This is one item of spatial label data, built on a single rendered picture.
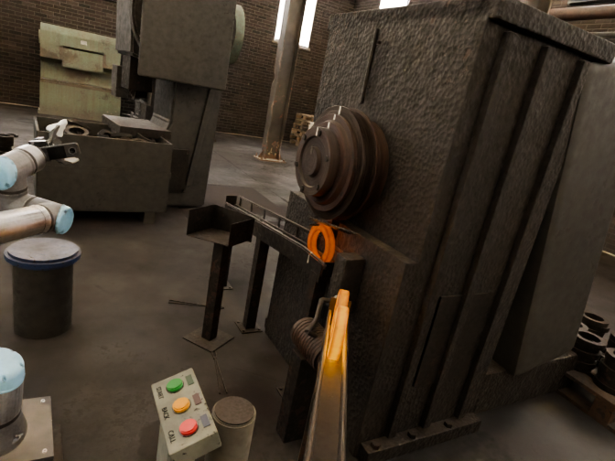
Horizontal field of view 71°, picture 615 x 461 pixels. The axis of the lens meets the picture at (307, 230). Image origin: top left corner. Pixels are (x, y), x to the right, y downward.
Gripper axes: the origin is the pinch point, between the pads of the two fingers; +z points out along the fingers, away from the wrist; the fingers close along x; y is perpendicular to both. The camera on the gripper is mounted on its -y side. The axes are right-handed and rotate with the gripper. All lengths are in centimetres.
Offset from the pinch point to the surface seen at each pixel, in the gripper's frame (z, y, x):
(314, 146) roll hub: 23, -86, 12
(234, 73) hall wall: 1018, 217, 114
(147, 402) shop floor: -24, -14, 108
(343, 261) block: -2, -98, 50
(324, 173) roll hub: 12, -90, 19
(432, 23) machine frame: 26, -129, -31
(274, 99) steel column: 688, 56, 120
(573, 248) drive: 36, -201, 66
